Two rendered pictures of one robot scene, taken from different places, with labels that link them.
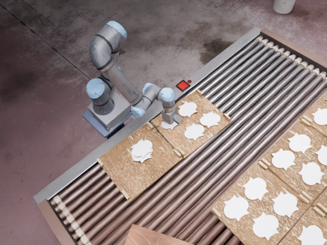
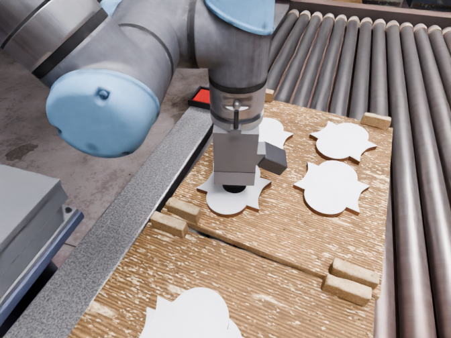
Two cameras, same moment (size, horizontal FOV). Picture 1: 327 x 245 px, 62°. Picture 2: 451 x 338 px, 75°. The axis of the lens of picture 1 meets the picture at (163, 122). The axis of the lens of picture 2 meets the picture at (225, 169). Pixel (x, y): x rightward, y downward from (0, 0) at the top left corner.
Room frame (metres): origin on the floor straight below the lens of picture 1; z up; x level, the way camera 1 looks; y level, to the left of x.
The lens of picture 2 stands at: (0.68, 0.17, 1.34)
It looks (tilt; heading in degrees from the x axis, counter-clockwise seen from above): 45 degrees down; 325
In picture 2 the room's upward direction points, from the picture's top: straight up
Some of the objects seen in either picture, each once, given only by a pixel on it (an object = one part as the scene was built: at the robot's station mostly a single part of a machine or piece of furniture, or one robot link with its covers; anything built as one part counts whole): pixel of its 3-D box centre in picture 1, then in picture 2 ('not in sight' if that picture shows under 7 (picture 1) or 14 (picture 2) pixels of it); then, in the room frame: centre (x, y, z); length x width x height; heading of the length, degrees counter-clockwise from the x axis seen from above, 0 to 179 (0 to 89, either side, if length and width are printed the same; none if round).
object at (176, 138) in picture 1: (190, 121); (292, 166); (0.94, -0.18, 0.93); 0.41 x 0.35 x 0.02; 121
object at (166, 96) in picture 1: (167, 97); (236, 34); (0.96, -0.04, 1.21); 0.09 x 0.08 x 0.11; 50
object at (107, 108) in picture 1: (102, 102); not in sight; (1.15, 0.39, 1.01); 0.15 x 0.15 x 0.10
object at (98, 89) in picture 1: (98, 90); not in sight; (1.15, 0.38, 1.13); 0.13 x 0.12 x 0.14; 140
